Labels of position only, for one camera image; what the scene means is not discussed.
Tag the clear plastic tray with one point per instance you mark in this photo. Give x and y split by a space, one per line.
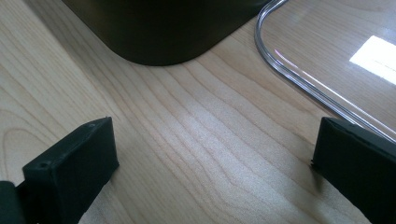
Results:
336 56

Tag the black container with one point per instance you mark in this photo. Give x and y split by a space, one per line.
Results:
162 28

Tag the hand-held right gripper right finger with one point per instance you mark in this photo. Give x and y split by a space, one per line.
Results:
358 168

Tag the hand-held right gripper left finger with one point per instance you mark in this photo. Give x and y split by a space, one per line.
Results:
67 174

